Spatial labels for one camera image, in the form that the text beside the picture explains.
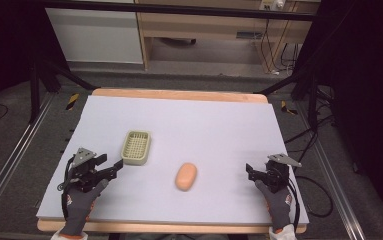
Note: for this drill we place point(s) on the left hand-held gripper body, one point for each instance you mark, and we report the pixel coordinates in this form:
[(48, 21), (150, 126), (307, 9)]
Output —
[(83, 170)]

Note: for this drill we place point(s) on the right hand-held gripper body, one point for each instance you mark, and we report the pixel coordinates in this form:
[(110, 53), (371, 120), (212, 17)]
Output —
[(277, 173)]

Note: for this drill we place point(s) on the beige slotted soap dish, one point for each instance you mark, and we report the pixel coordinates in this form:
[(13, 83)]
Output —
[(136, 147)]

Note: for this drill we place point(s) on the orange soap bar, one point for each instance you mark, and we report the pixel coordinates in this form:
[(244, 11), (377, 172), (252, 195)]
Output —
[(186, 176)]

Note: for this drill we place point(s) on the yellow black tape marker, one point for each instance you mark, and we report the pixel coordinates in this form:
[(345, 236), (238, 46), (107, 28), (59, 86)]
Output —
[(288, 108), (72, 101)]

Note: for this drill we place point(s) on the pale foam board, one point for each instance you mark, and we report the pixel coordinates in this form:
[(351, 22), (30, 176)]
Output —
[(192, 133)]

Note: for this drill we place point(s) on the wooden table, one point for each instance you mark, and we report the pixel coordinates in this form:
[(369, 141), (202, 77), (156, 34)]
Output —
[(179, 93)]

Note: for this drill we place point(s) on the white cabinet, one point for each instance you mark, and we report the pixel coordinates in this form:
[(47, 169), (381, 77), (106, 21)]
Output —
[(95, 35)]

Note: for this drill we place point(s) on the wooden desk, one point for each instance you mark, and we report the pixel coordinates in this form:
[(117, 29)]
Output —
[(205, 26)]

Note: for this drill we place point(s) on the white power strip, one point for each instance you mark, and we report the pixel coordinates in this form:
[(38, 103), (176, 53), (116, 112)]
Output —
[(272, 4)]

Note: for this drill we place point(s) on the metal floor rail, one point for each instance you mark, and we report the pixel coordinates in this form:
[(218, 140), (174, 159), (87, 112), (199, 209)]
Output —
[(15, 156), (329, 180)]

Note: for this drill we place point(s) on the black frame leg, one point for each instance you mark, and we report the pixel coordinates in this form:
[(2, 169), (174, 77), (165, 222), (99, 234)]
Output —
[(312, 96), (35, 93)]

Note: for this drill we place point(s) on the black horizontal frame bar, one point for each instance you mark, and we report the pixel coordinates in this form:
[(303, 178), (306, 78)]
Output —
[(179, 9)]

